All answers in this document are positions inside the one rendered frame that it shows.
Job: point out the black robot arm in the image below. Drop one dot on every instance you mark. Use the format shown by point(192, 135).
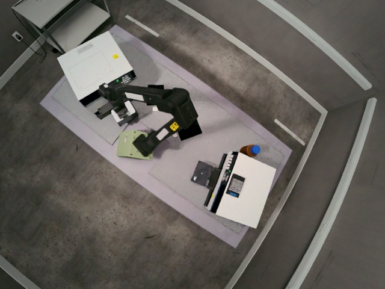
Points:
point(176, 102)

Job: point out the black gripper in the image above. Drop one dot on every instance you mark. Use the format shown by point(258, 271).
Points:
point(124, 111)

